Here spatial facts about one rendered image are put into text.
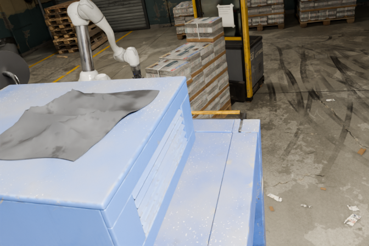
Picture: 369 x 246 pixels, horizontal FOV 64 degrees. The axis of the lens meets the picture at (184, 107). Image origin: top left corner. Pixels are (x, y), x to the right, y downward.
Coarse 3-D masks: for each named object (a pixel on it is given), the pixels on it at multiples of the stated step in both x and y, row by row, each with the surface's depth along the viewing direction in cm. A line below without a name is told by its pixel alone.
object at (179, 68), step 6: (180, 60) 309; (168, 66) 298; (174, 66) 294; (180, 66) 292; (186, 66) 299; (162, 72) 293; (168, 72) 288; (174, 72) 285; (180, 72) 294; (186, 72) 301; (186, 78) 303
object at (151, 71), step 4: (160, 60) 319; (164, 60) 317; (168, 60) 315; (152, 64) 312; (156, 64) 309; (160, 64) 308; (164, 64) 306; (148, 68) 302; (152, 68) 301; (156, 68) 299; (148, 72) 305; (152, 72) 301; (148, 76) 307; (152, 76) 304; (156, 76) 300
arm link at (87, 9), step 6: (84, 0) 220; (78, 6) 226; (84, 6) 219; (90, 6) 221; (96, 6) 226; (78, 12) 227; (84, 12) 223; (90, 12) 222; (96, 12) 225; (84, 18) 230; (90, 18) 227; (96, 18) 227
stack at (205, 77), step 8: (200, 72) 334; (208, 72) 348; (216, 72) 365; (200, 80) 336; (208, 80) 350; (216, 80) 367; (192, 88) 324; (200, 88) 338; (208, 88) 353; (216, 88) 370; (200, 96) 339; (208, 96) 355; (192, 104) 326; (200, 104) 343; (216, 104) 375
